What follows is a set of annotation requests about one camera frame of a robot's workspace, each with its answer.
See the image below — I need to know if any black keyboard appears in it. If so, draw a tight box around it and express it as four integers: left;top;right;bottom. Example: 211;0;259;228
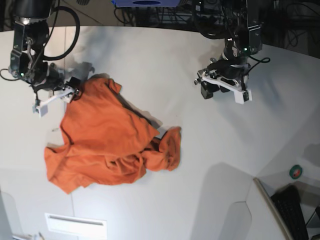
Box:
271;185;309;240

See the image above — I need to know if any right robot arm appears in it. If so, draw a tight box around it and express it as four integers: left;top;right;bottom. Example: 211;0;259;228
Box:
8;0;83;101

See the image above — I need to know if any orange t-shirt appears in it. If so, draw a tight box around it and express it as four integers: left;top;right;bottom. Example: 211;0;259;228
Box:
44;78;181;194

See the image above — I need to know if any white paper sheet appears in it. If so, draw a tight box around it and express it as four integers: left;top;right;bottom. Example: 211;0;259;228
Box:
44;213;107;240

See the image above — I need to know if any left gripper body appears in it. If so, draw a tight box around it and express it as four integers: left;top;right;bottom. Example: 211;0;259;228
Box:
199;58;250;80

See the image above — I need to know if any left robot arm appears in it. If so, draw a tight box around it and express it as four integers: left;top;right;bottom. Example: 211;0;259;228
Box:
191;0;270;104

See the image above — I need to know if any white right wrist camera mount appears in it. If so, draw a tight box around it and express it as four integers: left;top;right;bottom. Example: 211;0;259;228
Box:
32;86;80;118

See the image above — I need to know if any green tape roll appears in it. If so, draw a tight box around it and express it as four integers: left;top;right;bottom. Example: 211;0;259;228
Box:
289;164;303;180

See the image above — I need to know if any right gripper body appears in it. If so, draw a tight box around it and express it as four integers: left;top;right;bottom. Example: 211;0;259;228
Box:
27;62;75;94

